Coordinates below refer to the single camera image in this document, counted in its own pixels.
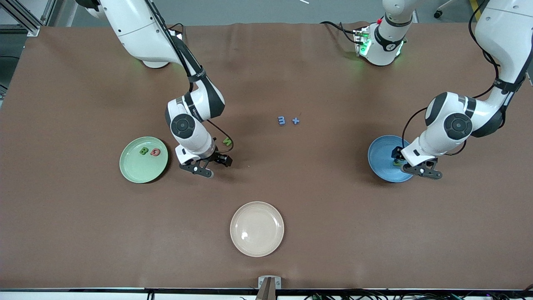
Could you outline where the blue plate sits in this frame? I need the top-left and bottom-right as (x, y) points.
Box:
(367, 135), (415, 183)

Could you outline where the brown table mat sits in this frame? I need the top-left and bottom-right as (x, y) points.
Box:
(0, 22), (533, 290)

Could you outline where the light green plate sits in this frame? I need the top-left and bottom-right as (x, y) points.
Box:
(120, 136), (169, 184)

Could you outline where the beige plate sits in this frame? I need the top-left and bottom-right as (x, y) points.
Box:
(230, 201), (285, 258)

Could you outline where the black chair caster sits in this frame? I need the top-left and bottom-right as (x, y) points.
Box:
(433, 0), (454, 19)

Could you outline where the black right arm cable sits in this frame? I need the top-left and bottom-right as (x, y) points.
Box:
(144, 0), (234, 154)

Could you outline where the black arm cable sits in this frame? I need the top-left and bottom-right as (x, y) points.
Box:
(402, 0), (506, 157)
(144, 0), (234, 154)

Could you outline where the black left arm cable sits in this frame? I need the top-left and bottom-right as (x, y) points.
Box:
(402, 0), (506, 157)

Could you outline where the brown camera post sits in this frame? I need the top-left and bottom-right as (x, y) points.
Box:
(255, 278), (277, 300)

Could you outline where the black left base cable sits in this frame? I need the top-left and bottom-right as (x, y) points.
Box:
(320, 21), (361, 45)

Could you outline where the aluminium frame post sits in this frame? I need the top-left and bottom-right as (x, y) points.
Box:
(0, 0), (42, 37)
(42, 0), (57, 25)

